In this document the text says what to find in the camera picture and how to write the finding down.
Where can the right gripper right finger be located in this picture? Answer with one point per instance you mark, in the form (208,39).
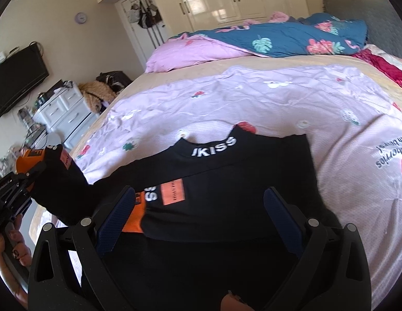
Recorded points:
(331,269)

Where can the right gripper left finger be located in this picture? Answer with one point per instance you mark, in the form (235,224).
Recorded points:
(67,271)

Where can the black long-sleeve IKISS top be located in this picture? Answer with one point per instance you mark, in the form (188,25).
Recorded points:
(201,231)

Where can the person's left hand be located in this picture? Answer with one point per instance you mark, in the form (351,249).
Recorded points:
(13,246)

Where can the white drawer cabinet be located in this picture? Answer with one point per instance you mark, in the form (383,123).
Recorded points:
(66,114)

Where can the tan fluffy garment pile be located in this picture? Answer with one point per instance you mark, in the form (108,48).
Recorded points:
(97,95)

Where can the lilac strawberry print quilt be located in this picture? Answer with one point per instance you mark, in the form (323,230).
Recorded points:
(351,117)

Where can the black bag on floor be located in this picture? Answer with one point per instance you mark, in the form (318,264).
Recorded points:
(116,80)

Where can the beige bed sheet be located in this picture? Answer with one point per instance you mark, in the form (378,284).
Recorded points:
(220,64)

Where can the red and cream blanket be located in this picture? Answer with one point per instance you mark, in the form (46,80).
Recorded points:
(389,65)

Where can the pink and blue floral duvet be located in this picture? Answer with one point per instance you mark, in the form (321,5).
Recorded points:
(319,34)

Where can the grey padded headboard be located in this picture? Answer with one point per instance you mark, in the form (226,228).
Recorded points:
(384,24)

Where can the black wall television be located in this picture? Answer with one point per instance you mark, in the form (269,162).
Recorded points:
(20,74)

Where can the round purple wall clock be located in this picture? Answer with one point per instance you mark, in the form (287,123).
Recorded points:
(80,18)

